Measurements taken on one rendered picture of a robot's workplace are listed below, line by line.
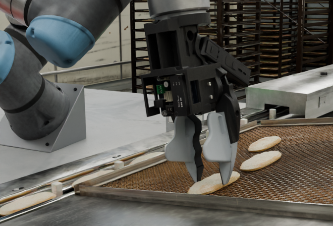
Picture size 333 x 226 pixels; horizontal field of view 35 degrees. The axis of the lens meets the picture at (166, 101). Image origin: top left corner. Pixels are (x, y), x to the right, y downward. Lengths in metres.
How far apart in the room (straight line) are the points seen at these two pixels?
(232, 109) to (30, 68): 0.62
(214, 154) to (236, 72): 0.13
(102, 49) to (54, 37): 6.27
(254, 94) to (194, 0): 0.83
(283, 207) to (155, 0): 0.27
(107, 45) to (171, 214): 6.41
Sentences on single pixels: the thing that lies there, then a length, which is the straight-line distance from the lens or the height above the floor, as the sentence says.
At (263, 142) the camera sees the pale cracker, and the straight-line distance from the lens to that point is 0.88.
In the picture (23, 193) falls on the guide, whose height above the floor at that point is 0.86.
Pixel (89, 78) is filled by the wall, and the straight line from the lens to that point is 6.80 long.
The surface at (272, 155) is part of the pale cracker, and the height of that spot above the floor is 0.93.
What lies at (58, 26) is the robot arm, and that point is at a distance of 0.65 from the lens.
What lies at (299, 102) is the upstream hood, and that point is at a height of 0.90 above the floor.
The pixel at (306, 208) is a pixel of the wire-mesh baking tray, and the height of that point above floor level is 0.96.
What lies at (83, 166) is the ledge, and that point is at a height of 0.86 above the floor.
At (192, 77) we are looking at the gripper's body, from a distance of 0.60.
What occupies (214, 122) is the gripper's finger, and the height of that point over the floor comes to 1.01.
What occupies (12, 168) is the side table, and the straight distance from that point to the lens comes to 1.13.
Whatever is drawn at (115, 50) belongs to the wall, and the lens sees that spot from 7.08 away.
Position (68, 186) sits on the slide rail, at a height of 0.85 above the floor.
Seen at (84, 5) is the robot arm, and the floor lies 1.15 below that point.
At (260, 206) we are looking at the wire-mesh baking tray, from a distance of 0.57.
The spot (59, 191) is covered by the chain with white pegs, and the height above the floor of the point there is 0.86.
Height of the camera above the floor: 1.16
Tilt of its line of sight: 11 degrees down
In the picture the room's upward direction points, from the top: 1 degrees counter-clockwise
